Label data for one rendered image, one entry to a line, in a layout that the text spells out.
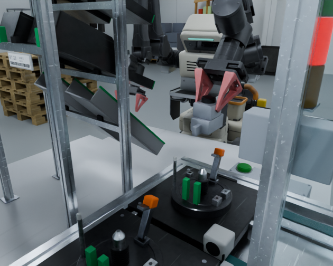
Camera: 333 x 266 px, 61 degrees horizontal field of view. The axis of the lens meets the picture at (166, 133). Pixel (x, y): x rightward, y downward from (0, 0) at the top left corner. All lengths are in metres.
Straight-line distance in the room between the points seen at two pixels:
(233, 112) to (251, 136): 1.30
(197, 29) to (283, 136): 1.01
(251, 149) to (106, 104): 0.38
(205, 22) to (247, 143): 0.98
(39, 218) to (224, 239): 0.51
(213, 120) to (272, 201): 0.24
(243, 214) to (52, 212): 0.51
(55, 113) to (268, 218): 0.40
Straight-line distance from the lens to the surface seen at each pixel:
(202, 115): 0.58
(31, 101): 4.20
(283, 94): 0.34
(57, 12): 0.62
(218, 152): 0.68
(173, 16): 10.71
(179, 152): 1.15
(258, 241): 0.44
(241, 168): 0.83
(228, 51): 0.62
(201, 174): 0.63
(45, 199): 0.93
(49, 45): 0.54
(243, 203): 0.68
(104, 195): 0.90
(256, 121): 0.40
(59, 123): 0.57
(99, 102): 0.67
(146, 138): 0.78
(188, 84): 1.40
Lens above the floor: 1.35
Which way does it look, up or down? 22 degrees down
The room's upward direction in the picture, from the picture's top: 1 degrees clockwise
